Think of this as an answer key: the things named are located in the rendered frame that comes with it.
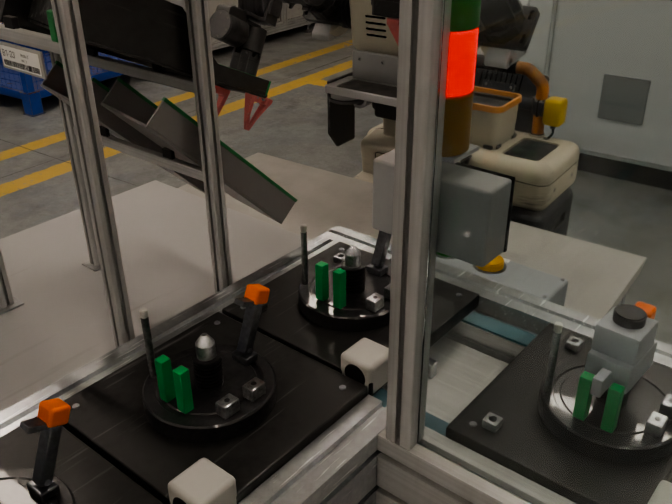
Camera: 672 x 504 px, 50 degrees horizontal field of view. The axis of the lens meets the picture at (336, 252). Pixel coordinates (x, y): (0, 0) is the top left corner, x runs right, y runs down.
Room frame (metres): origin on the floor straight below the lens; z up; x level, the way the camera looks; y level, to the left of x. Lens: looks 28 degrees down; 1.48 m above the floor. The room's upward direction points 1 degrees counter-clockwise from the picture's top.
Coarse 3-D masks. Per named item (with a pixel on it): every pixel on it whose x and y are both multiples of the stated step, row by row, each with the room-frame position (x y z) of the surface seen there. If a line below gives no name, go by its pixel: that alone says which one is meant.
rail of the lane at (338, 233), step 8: (328, 232) 1.02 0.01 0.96; (336, 232) 1.02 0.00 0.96; (344, 232) 1.02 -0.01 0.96; (352, 232) 1.02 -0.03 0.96; (336, 240) 0.99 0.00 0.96; (344, 240) 0.99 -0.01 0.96; (352, 240) 0.99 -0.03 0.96; (360, 240) 0.99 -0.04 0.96; (368, 240) 0.99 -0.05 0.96; (376, 240) 0.99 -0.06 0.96; (360, 248) 0.96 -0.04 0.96; (368, 248) 0.96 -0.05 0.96
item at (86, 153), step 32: (64, 0) 0.75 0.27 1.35; (192, 0) 0.88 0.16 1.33; (64, 32) 0.75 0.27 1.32; (192, 32) 0.89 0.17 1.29; (64, 64) 0.76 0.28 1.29; (192, 64) 0.89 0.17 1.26; (64, 128) 1.10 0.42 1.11; (96, 128) 0.76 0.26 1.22; (96, 160) 0.76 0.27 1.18; (96, 192) 0.75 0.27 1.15; (224, 192) 0.89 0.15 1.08; (96, 224) 0.76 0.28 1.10; (224, 224) 0.89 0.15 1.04; (0, 256) 0.97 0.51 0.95; (96, 256) 1.09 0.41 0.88; (224, 256) 0.89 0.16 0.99; (0, 288) 0.96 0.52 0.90; (128, 320) 0.76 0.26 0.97
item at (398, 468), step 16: (384, 400) 0.63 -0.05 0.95; (384, 432) 0.57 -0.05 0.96; (384, 448) 0.56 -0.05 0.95; (400, 448) 0.54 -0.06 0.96; (416, 448) 0.54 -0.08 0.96; (384, 464) 0.56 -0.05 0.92; (400, 464) 0.55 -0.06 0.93; (416, 464) 0.53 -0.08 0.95; (432, 464) 0.52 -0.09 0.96; (448, 464) 0.52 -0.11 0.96; (384, 480) 0.56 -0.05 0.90; (400, 480) 0.54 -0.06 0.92; (416, 480) 0.53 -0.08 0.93; (432, 480) 0.53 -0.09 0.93; (448, 480) 0.51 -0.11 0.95; (464, 480) 0.50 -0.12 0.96; (480, 480) 0.50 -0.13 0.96; (384, 496) 0.56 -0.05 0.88; (400, 496) 0.54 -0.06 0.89; (416, 496) 0.53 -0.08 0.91; (432, 496) 0.52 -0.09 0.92; (448, 496) 0.51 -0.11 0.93; (464, 496) 0.50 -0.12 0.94; (480, 496) 0.49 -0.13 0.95; (496, 496) 0.48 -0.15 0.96; (512, 496) 0.48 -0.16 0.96
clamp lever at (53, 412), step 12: (48, 408) 0.48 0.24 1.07; (60, 408) 0.48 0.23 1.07; (24, 420) 0.47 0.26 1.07; (36, 420) 0.47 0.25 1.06; (48, 420) 0.47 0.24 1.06; (60, 420) 0.48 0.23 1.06; (48, 432) 0.47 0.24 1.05; (60, 432) 0.48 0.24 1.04; (48, 444) 0.47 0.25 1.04; (36, 456) 0.47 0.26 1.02; (48, 456) 0.47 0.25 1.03; (36, 468) 0.46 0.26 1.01; (48, 468) 0.46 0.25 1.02; (36, 480) 0.46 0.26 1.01; (48, 480) 0.46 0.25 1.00
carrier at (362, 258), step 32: (320, 256) 0.92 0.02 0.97; (352, 256) 0.79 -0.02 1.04; (288, 288) 0.83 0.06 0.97; (320, 288) 0.77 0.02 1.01; (352, 288) 0.79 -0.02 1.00; (384, 288) 0.78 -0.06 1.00; (288, 320) 0.76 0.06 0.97; (320, 320) 0.74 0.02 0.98; (352, 320) 0.73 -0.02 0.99; (384, 320) 0.74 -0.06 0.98; (320, 352) 0.69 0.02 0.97; (352, 352) 0.66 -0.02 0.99; (384, 352) 0.66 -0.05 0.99; (384, 384) 0.65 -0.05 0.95
